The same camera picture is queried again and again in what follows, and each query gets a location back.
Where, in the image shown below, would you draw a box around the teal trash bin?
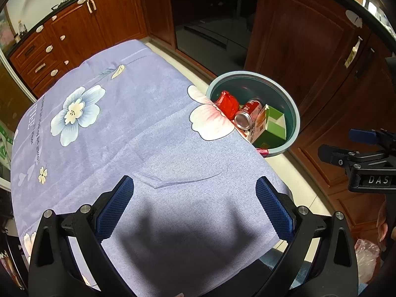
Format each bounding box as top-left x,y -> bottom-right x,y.
206,71 -> 301,158

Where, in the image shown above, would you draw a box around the brown wooden kitchen cabinets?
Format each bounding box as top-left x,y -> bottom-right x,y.
7,0 -> 177,98

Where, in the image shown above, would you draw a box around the right hand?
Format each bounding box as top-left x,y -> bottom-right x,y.
376,202 -> 388,249

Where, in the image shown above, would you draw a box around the red snack wrapper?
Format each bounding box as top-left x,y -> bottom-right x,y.
215,91 -> 240,121

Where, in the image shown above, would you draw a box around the black oven door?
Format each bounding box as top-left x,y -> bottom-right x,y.
171,0 -> 258,76

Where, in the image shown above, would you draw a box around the brown wooden door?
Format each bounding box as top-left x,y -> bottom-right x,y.
245,0 -> 395,239

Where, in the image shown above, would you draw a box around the clear plastic bag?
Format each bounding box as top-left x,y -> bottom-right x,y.
354,239 -> 381,284

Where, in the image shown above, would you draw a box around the red soda can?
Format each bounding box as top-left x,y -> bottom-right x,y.
234,99 -> 263,131

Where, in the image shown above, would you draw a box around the purple floral tablecloth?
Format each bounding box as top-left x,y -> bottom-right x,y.
11,40 -> 289,296

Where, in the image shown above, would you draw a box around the green white carton box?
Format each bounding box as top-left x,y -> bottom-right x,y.
248,104 -> 287,149

